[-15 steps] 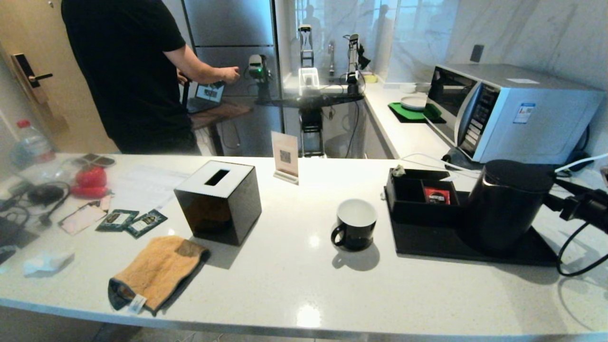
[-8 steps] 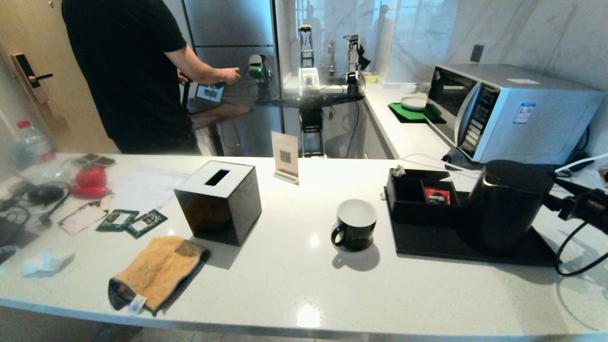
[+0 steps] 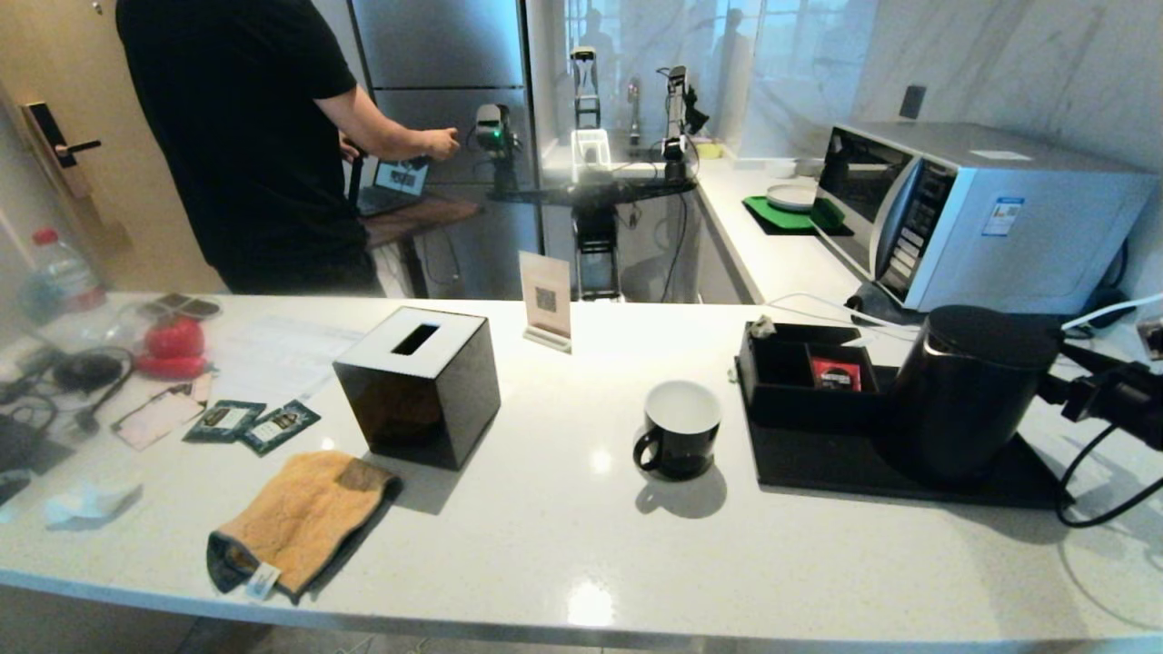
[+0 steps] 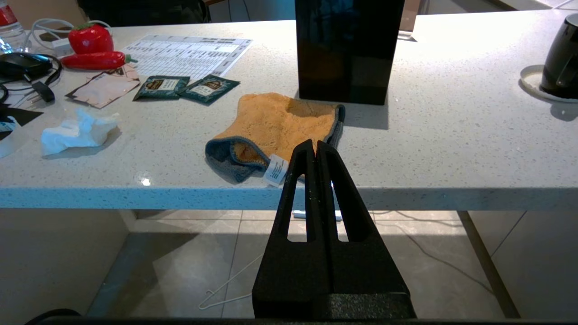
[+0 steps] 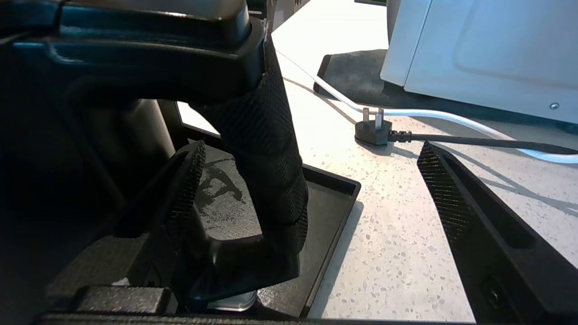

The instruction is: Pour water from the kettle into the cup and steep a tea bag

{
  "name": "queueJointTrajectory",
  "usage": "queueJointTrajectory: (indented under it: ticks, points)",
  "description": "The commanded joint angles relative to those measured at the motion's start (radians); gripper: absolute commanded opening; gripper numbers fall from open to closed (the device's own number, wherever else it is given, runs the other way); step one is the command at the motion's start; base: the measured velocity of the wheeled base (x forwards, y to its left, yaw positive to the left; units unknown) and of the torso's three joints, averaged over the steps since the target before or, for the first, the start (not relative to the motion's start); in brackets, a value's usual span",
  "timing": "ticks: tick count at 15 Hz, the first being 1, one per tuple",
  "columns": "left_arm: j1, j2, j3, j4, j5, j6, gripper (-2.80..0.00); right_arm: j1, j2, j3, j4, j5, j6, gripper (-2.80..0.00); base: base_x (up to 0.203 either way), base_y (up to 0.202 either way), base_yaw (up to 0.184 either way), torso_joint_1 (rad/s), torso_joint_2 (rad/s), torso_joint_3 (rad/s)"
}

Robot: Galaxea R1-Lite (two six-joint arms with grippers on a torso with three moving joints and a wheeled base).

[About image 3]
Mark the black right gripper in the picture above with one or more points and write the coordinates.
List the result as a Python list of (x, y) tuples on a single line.
[(1136, 404)]

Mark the black electric kettle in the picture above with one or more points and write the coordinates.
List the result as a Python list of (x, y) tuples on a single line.
[(963, 400)]

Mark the dark green tea sachet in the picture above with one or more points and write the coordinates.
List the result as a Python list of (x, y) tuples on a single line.
[(223, 421), (282, 427)]

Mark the silver microwave oven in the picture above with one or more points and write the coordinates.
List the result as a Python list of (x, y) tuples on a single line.
[(999, 209)]

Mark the red coffee sachet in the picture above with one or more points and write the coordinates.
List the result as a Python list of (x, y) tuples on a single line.
[(836, 374)]

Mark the black rectangular serving tray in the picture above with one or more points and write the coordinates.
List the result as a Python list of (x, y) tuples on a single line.
[(818, 463)]

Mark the black compartment organizer box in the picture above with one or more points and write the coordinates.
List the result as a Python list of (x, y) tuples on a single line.
[(781, 386)]

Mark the white plate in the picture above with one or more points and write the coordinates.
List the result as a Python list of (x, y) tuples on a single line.
[(790, 198)]

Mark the green silicone mat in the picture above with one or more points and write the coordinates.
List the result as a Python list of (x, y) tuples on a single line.
[(772, 219)]

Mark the small white bowl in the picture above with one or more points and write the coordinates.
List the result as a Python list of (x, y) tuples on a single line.
[(792, 169)]

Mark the black mug white inside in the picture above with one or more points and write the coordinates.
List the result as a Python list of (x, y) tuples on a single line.
[(677, 436)]

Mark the black teleoperation stand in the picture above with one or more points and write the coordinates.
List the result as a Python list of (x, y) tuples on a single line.
[(595, 236)]

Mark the chrome faucet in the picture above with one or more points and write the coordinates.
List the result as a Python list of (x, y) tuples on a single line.
[(633, 109)]

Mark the white and black mast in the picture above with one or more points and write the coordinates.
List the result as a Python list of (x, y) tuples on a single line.
[(590, 150)]

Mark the beige QR code sign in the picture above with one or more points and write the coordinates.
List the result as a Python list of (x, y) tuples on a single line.
[(545, 300)]

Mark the black tissue box white top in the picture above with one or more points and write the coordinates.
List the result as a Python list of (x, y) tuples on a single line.
[(418, 400)]

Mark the brown wooden side table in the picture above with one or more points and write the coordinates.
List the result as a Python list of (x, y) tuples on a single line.
[(427, 220)]

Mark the grey steel refrigerator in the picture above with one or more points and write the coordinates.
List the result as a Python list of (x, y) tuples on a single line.
[(454, 45)]

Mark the open laptop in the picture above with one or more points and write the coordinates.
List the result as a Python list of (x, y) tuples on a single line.
[(400, 179)]

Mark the orange microfiber cloth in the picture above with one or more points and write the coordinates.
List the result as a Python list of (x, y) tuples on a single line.
[(300, 518)]

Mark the printed white paper sheet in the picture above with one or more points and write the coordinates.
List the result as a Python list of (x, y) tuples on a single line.
[(282, 359)]

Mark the person in black shirt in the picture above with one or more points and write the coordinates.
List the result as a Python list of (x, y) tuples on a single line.
[(236, 136)]

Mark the dark brown coaster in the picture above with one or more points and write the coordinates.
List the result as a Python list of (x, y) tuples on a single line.
[(186, 307)]

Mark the red toy bell pepper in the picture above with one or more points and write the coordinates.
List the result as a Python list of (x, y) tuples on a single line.
[(175, 338)]

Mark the red toy chili pepper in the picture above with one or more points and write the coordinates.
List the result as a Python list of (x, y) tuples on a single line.
[(173, 367)]

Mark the beige paper packet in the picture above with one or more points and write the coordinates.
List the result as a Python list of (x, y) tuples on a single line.
[(159, 418)]

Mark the black computer mouse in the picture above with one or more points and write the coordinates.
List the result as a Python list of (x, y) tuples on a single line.
[(86, 372)]

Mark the crumpled white tissue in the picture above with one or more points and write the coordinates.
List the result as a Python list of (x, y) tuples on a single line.
[(91, 502)]

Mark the clear water bottle red cap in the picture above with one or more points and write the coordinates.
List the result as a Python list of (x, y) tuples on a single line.
[(64, 282)]

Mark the beige wooden door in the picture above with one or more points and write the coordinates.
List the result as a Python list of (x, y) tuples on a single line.
[(73, 73)]

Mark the flat black pad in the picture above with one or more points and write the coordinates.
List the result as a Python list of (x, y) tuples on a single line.
[(27, 445)]

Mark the black electronic door lock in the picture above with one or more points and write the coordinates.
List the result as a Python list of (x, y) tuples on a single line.
[(44, 132)]

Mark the dark wall socket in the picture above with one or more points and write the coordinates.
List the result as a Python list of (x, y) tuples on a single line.
[(911, 103)]

